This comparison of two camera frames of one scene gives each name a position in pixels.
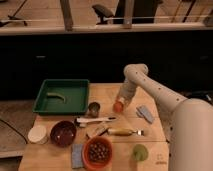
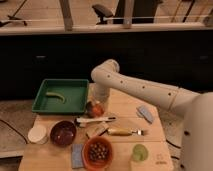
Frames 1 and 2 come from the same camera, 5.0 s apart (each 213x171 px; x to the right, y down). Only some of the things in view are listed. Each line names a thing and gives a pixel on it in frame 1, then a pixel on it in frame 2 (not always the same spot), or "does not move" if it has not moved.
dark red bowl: x=63 y=133 does not move
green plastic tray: x=63 y=97 does not move
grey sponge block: x=144 y=113 does not move
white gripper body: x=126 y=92 → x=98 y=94
